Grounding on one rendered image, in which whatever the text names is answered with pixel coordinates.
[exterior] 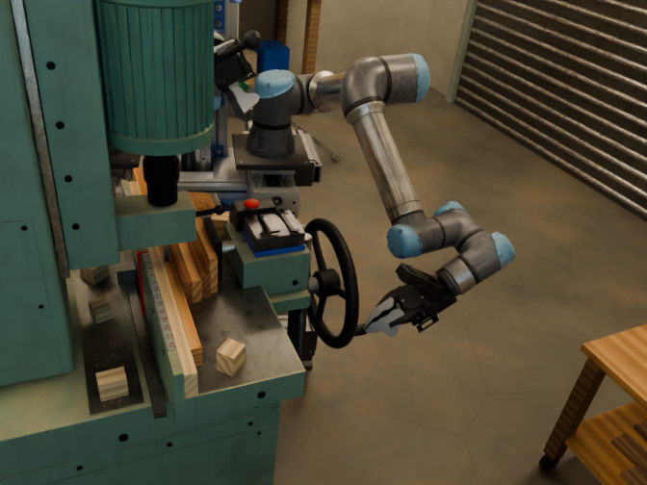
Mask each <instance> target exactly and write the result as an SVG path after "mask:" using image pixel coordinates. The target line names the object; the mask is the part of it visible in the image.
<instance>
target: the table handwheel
mask: <svg viewBox="0 0 647 485"><path fill-rule="evenodd" d="M318 231H322V232H323V233H324V234H325V235H326V236H327V237H328V239H329V240H330V242H331V244H332V246H333V248H334V251H335V253H336V256H337V259H338V262H339V265H340V269H341V272H342V276H343V282H344V288H345V289H344V290H343V289H341V279H340V276H339V274H338V272H337V271H336V270H335V269H333V268H330V269H326V265H325V262H324V256H323V253H322V250H321V245H320V241H319V237H318V233H317V232H318ZM304 232H305V233H308V234H310V235H311V236H312V237H313V239H312V244H313V247H314V251H315V255H316V259H317V264H318V268H319V270H318V271H315V272H314V274H313V276H312V277H311V271H310V273H309V274H310V275H309V276H310V277H309V290H308V292H309V293H310V295H311V299H310V306H309V307H307V314H308V317H309V318H310V321H311V323H312V325H313V327H314V329H315V331H316V333H317V334H318V336H319V337H320V339H321V340H322V341H323V342H324V343H325V344H326V345H328V346H329V347H332V348H335V349H340V348H343V347H345V346H347V345H348V344H349V343H350V342H351V340H352V339H353V337H354V334H355V332H356V328H357V323H358V318H359V291H358V283H357V277H356V272H355V268H354V264H353V260H352V258H351V255H350V252H349V248H348V246H347V244H346V241H345V240H344V238H343V236H342V234H341V233H340V231H339V230H338V228H337V227H336V226H335V225H334V224H333V223H332V222H330V221H329V220H327V219H325V218H321V217H318V218H314V219H312V220H311V221H310V222H308V224H307V225H306V226H305V229H304ZM314 294H315V295H316V296H317V297H319V304H318V306H317V303H316V299H315V296H314ZM337 294H338V295H339V296H341V297H342V298H343V299H344V300H345V301H346V312H345V321H344V326H343V329H342V331H341V333H340V335H339V336H335V335H333V334H332V333H331V332H330V331H329V329H328V328H327V327H326V325H325V323H324V321H323V314H324V305H325V303H326V299H327V298H328V297H329V296H333V295H337Z"/></svg>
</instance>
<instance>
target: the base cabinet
mask: <svg viewBox="0 0 647 485"><path fill-rule="evenodd" d="M279 415H280V407H279V408H276V409H272V410H269V411H265V412H261V413H257V414H253V415H249V416H245V417H242V418H238V419H235V420H231V421H224V422H220V423H216V424H212V425H208V426H204V427H200V428H197V429H193V430H189V431H185V432H181V433H177V434H173V435H170V436H166V437H163V438H159V439H155V440H151V441H147V442H143V443H139V444H135V445H131V446H128V447H121V448H117V449H113V450H109V451H105V452H101V453H98V454H94V455H91V456H87V457H83V458H79V459H75V460H71V461H67V462H63V463H60V464H56V465H52V466H48V467H44V468H40V469H36V470H32V471H28V472H23V473H19V474H15V475H11V476H7V477H3V478H0V485H273V479H274V468H275V457H276V447H277V436H278V426H279Z"/></svg>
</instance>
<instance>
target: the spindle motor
mask: <svg viewBox="0 0 647 485"><path fill-rule="evenodd" d="M91 1H92V9H93V18H94V27H95V35H96V44H97V54H98V62H99V71H100V80H101V88H102V97H103V107H104V116H105V124H106V133H107V142H108V144H109V145H111V146H112V147H114V148H116V149H119V150H122V151H125V152H129V153H133V154H139V155H147V156H170V155H178V154H184V153H188V152H192V151H195V150H197V149H199V148H202V147H203V146H205V145H207V144H208V143H209V142H210V141H211V140H212V139H213V137H214V135H215V121H214V0H91Z"/></svg>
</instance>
